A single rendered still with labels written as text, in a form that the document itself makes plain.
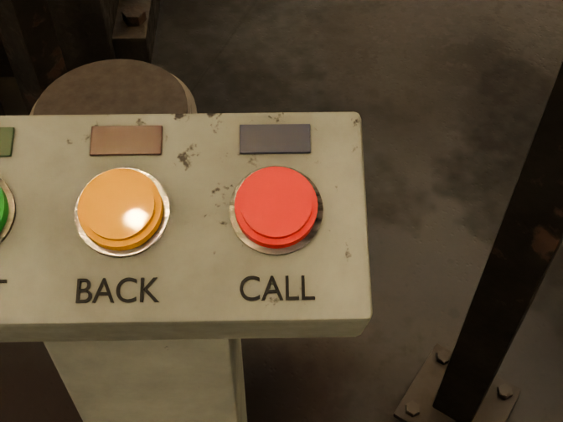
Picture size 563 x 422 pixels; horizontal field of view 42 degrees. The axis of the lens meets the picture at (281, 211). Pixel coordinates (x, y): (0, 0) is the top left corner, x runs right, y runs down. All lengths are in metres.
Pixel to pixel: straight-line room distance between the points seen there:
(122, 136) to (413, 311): 0.72
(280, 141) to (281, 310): 0.09
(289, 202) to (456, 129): 0.95
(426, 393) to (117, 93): 0.59
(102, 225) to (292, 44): 1.09
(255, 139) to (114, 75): 0.21
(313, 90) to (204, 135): 0.95
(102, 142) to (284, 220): 0.10
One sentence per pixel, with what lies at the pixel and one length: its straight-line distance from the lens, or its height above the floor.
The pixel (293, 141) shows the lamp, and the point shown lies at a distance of 0.38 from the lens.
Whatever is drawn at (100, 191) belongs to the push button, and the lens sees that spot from 0.37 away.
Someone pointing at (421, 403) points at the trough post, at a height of 0.01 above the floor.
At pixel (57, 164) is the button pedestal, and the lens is 0.39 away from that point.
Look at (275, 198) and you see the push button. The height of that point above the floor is 0.61.
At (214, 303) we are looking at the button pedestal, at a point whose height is 0.58.
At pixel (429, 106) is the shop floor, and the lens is 1.32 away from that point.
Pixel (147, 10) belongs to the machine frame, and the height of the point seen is 0.07.
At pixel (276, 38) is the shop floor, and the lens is 1.44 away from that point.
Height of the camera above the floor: 0.88
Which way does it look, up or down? 51 degrees down
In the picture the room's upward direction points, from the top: straight up
